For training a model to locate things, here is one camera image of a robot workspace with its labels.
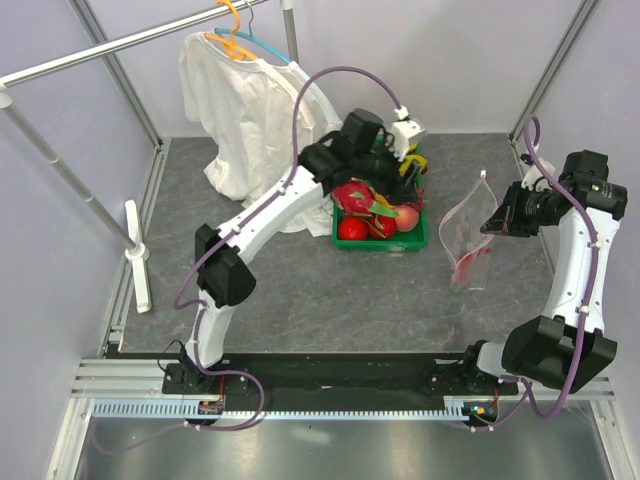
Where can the orange clothes hanger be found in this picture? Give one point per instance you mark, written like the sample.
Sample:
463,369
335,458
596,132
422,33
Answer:
234,50

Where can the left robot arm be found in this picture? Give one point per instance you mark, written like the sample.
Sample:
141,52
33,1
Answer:
361,154

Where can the red chili pepper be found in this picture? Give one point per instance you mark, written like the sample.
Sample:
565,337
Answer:
473,267

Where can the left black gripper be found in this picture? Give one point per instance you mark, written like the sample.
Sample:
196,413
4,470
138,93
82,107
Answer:
396,189

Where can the red grapes bunch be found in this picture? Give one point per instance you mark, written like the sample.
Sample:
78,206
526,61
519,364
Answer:
419,202

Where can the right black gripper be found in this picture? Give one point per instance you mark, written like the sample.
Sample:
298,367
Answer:
507,220

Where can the teal clothes hanger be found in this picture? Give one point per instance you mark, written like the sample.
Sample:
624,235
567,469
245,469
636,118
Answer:
287,9

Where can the red apple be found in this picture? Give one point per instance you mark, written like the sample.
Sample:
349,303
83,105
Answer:
381,227
352,228

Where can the clear pink zip top bag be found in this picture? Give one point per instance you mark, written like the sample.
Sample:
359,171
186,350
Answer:
459,230

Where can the peach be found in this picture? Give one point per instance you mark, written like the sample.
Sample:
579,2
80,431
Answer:
407,218

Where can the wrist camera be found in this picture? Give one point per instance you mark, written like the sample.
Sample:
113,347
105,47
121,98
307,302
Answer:
406,132
534,180

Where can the yellow banana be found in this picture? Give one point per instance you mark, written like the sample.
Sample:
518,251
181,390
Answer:
383,201

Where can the white cable duct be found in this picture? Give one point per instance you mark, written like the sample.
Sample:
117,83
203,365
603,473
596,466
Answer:
197,410

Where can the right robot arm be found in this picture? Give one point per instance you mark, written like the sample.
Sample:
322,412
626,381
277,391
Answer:
567,338

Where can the green plastic crate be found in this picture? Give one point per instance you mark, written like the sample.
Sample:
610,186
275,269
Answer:
411,241

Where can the pink dragon fruit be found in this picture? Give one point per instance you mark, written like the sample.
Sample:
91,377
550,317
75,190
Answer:
357,198

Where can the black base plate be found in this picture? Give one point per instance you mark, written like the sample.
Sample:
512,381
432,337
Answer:
341,381

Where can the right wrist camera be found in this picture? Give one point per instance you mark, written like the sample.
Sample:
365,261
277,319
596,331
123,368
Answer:
534,180

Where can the silver clothes rack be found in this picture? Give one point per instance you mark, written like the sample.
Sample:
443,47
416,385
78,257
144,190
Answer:
72,153

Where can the white t-shirt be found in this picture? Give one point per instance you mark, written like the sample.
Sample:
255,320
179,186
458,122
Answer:
257,113

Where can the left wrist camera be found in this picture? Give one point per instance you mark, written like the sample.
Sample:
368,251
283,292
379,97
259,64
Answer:
406,132

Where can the yellow star fruit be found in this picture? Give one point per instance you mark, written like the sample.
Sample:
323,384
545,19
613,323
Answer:
413,162

